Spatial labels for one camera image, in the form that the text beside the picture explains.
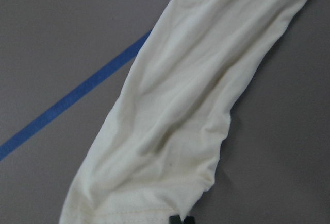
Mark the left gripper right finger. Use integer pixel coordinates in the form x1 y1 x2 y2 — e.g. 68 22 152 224
184 216 195 224

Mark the cream long-sleeve graphic shirt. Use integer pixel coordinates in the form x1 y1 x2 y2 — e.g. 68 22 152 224
59 0 307 223

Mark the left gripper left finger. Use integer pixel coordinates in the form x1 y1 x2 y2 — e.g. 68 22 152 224
169 215 181 224

